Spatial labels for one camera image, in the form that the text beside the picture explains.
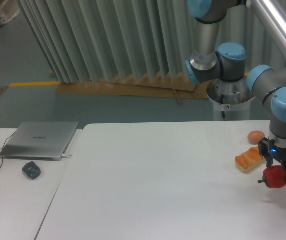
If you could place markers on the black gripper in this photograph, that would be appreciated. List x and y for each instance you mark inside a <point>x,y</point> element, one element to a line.
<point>271,151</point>

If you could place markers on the red bell pepper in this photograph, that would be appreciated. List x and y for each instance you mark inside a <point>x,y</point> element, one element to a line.
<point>274,177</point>

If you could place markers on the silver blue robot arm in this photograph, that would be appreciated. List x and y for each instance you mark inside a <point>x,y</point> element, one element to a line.
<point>226,65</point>

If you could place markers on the orange bread loaf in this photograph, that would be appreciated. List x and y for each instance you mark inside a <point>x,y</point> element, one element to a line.
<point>249,160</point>

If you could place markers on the brown egg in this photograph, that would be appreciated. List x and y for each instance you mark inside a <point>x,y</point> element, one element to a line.
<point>254,137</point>

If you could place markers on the brown cardboard sheet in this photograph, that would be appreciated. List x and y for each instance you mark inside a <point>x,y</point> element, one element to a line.
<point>178,88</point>

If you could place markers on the silver closed laptop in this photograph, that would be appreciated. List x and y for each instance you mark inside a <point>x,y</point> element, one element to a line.
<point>39,140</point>

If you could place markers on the grey green pleated curtain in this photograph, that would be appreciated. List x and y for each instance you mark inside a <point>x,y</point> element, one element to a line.
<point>99,39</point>

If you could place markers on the black round controller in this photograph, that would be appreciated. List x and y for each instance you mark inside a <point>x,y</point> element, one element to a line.
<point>31,170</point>

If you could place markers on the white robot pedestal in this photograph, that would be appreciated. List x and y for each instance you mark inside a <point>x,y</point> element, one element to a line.
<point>233,110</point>

